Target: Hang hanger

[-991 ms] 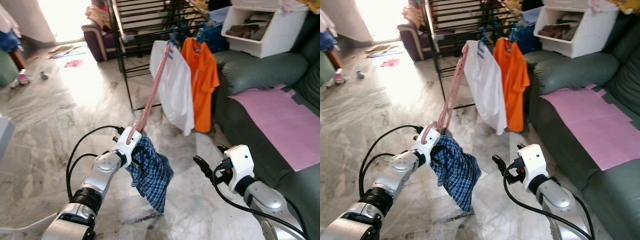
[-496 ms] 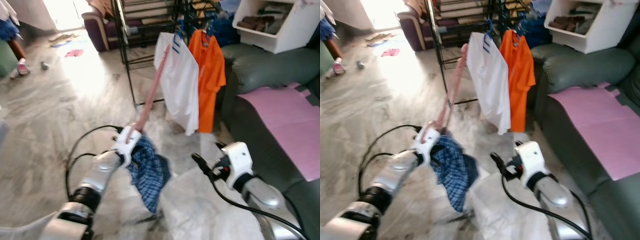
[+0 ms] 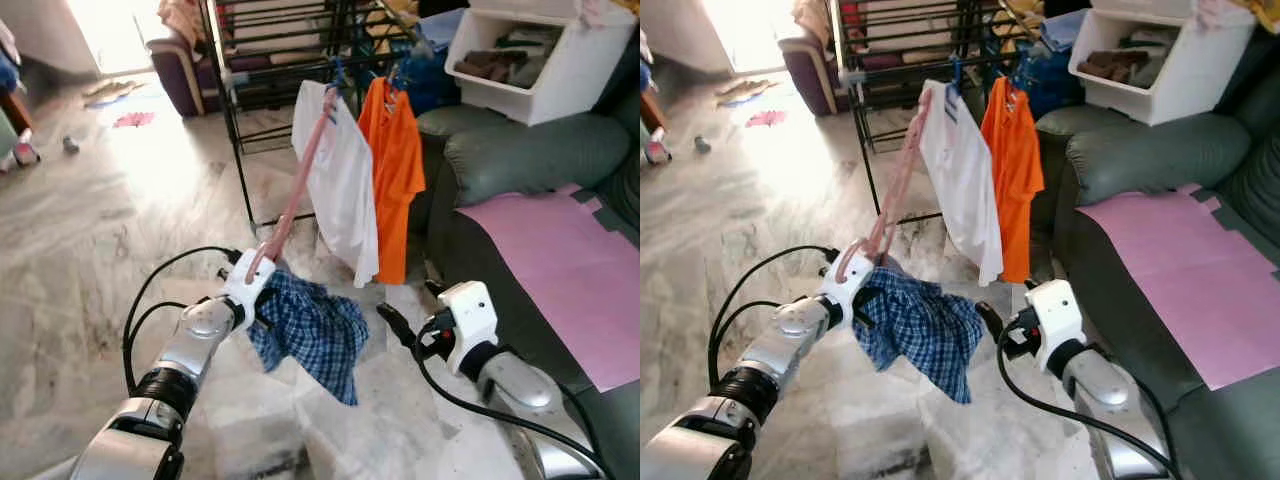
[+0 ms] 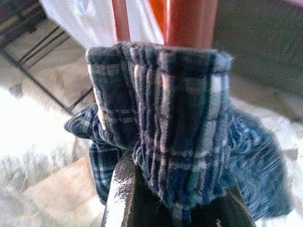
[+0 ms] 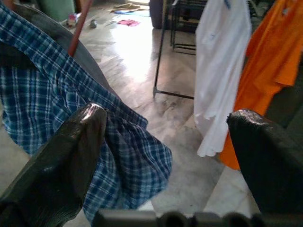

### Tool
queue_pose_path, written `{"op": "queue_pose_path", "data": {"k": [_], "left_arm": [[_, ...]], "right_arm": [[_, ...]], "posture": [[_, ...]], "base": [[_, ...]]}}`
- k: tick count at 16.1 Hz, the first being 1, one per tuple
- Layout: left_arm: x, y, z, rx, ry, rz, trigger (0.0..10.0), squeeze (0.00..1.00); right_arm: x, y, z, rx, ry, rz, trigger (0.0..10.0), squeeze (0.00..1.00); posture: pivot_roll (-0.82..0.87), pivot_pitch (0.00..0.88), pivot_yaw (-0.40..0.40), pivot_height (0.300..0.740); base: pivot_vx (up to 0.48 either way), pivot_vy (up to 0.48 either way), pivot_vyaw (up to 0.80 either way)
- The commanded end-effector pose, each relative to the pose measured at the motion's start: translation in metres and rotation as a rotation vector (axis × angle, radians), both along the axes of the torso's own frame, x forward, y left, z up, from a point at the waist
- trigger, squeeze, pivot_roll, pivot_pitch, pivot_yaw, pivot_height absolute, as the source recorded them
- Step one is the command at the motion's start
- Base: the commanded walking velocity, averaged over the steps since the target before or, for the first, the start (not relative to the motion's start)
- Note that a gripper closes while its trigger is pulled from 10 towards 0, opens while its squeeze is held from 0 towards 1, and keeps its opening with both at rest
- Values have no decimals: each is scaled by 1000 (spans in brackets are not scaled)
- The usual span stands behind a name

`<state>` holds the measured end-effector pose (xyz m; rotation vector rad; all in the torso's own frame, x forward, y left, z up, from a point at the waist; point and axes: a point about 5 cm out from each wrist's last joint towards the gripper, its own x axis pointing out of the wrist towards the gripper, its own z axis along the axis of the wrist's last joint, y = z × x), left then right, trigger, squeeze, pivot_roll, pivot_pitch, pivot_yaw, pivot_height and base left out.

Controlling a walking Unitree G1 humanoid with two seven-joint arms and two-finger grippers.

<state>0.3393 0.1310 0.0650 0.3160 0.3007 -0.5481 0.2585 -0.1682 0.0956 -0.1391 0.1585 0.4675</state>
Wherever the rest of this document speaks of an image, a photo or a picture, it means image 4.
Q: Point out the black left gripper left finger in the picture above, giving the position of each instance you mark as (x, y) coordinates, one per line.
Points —
(123, 194)

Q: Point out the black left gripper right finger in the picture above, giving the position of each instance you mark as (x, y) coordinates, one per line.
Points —
(222, 212)

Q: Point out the blue plaid garment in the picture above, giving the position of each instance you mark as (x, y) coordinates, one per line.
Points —
(177, 106)

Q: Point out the pink plastic clothes hanger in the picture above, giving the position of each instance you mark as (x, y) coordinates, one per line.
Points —
(191, 21)

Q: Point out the black metal drying rack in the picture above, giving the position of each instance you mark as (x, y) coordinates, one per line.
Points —
(35, 80)

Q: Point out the green leather sofa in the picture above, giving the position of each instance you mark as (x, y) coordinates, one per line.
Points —
(260, 42)

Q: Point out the white shirt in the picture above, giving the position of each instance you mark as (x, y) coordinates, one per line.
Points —
(94, 21)

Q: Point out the orange shirt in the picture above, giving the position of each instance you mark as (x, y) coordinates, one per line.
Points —
(157, 11)

